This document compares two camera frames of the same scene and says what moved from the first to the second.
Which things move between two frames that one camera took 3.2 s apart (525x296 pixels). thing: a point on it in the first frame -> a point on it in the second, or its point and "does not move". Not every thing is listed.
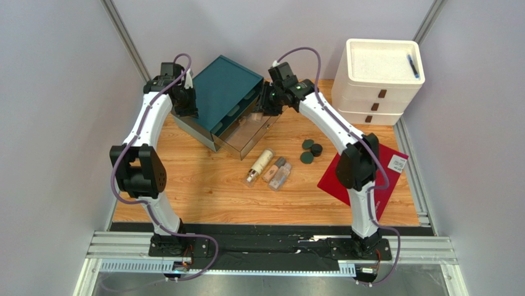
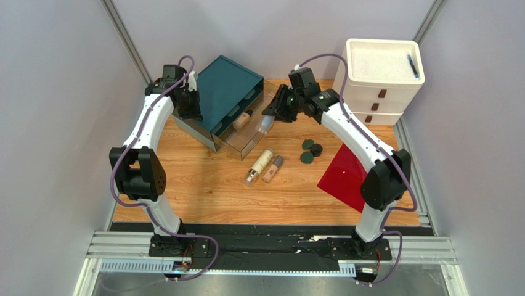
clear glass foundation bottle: x=280 y=177 -> x=266 y=121
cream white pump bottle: x=259 y=168 does not move
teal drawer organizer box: x=223 y=90 does not move
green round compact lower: x=306 y=157 does not move
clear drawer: x=240 y=135 does not move
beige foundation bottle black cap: x=257 y=116 -> x=243 y=119
